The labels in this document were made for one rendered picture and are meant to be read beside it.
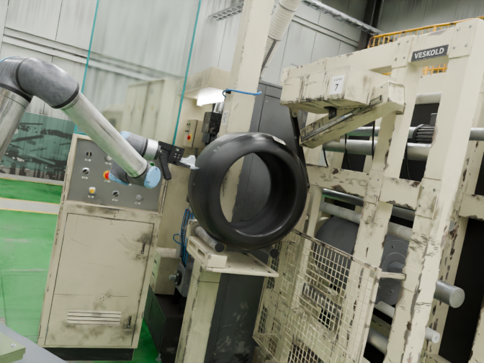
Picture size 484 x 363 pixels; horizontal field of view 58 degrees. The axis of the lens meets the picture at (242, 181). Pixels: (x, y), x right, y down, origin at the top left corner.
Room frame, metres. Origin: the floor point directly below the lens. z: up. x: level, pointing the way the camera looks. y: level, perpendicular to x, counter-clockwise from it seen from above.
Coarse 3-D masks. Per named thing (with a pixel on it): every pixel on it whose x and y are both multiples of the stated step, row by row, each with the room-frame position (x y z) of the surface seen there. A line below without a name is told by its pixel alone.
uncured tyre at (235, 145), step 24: (216, 144) 2.01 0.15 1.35; (240, 144) 1.94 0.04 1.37; (264, 144) 1.98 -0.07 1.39; (216, 168) 1.90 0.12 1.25; (288, 168) 2.24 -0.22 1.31; (192, 192) 2.00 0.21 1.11; (216, 192) 1.90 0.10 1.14; (288, 192) 2.28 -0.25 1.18; (216, 216) 1.91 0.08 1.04; (264, 216) 2.29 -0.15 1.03; (288, 216) 2.06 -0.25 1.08; (240, 240) 1.96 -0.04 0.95; (264, 240) 2.01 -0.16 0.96
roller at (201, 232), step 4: (196, 228) 2.23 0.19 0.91; (200, 228) 2.20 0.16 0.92; (196, 232) 2.21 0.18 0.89; (200, 232) 2.16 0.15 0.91; (204, 232) 2.13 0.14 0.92; (200, 236) 2.14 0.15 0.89; (204, 236) 2.09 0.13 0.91; (208, 236) 2.05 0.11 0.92; (212, 236) 2.04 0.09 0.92; (204, 240) 2.09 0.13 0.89; (208, 240) 2.02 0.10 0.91; (212, 240) 1.99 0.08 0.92; (216, 240) 1.98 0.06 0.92; (212, 244) 1.96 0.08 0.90; (216, 244) 1.93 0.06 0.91; (220, 244) 1.93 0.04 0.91; (216, 248) 1.93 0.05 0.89; (220, 248) 1.93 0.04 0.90
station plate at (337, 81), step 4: (336, 76) 1.90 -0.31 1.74; (340, 76) 1.87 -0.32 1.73; (332, 80) 1.93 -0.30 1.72; (336, 80) 1.89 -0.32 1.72; (340, 80) 1.87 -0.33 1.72; (332, 84) 1.92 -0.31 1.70; (336, 84) 1.89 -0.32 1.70; (340, 84) 1.86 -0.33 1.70; (332, 88) 1.91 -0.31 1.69; (336, 88) 1.88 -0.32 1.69; (340, 88) 1.86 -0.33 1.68; (332, 92) 1.91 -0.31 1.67; (336, 92) 1.88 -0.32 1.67; (340, 92) 1.85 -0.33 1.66
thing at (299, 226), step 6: (306, 204) 2.43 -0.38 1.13; (306, 210) 2.44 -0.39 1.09; (300, 222) 2.43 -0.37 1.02; (300, 228) 2.43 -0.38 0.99; (288, 234) 2.40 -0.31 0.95; (294, 234) 2.42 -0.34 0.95; (282, 240) 2.39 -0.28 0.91; (288, 240) 2.41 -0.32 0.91; (294, 240) 2.42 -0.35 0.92; (300, 240) 2.44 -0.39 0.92
